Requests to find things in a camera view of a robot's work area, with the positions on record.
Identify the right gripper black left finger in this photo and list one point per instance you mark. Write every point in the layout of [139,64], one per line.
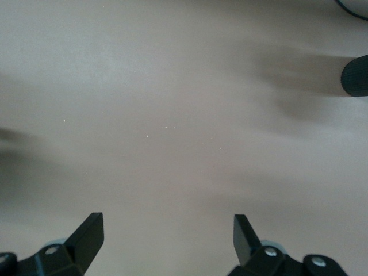
[80,247]

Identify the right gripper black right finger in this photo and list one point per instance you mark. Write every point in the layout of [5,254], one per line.
[250,253]

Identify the black foam cylinder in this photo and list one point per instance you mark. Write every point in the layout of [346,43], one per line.
[356,77]

